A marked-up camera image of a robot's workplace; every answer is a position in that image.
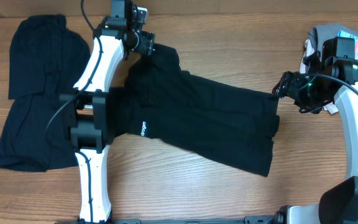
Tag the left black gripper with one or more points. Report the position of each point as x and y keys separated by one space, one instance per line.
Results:
x=147 y=40

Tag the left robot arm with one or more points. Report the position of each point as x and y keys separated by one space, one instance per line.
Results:
x=85 y=111

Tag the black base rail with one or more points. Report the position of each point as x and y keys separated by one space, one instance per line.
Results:
x=194 y=221

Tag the black folded garment pile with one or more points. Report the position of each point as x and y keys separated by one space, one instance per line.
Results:
x=45 y=60

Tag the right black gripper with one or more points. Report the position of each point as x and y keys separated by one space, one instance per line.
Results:
x=288 y=86

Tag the grey t-shirt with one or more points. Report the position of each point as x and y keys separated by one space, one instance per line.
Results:
x=320 y=33

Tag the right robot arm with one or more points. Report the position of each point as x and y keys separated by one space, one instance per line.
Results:
x=331 y=77

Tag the black t-shirt with logo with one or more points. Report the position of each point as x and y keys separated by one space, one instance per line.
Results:
x=226 y=124

